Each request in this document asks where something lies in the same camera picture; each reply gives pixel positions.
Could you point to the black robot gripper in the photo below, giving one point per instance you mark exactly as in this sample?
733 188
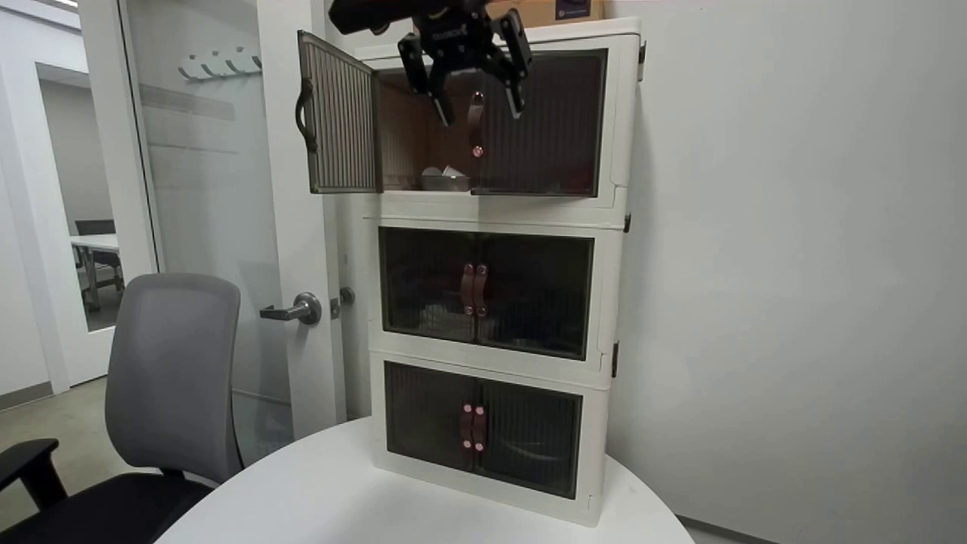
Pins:
461 33

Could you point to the cabinet door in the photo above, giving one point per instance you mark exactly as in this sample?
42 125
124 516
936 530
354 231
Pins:
336 119
551 149

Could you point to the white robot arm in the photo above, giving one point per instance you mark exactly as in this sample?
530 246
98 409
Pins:
375 16

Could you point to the cardboard box on cabinet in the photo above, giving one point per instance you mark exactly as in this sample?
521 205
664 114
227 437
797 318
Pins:
536 13

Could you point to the white three-tier storage cabinet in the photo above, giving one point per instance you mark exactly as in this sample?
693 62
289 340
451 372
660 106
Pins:
492 337

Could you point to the white door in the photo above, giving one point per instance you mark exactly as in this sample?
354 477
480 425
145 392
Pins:
304 231

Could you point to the background desk and chairs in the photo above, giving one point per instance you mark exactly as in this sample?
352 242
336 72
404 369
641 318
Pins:
98 256

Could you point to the grey office chair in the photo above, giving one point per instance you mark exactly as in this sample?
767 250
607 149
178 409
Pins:
166 416

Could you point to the wall coat hooks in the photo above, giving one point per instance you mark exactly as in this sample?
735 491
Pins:
222 63

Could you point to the silver door lever handle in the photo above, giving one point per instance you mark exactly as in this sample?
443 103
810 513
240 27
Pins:
305 309

